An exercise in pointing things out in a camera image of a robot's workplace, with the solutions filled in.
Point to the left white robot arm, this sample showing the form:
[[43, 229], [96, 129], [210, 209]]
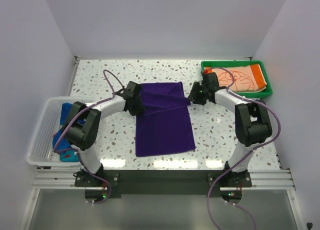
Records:
[[81, 125]]

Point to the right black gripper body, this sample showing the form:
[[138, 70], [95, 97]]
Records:
[[198, 94]]

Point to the purple towel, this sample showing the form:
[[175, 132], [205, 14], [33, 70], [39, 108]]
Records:
[[165, 126]]

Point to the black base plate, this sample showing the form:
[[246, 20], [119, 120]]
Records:
[[115, 183]]

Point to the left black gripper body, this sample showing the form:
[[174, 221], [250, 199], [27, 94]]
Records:
[[137, 107]]

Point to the white plastic basket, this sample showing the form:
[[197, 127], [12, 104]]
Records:
[[40, 151]]

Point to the aluminium rail frame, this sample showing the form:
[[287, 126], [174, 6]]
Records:
[[62, 178]]

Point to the green plastic tray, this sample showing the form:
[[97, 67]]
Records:
[[222, 64]]

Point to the orange Doraemon towel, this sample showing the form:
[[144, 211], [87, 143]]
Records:
[[246, 78]]

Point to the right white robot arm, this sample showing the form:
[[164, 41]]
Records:
[[252, 121]]

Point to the teal and red towel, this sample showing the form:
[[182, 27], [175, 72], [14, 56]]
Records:
[[68, 156]]

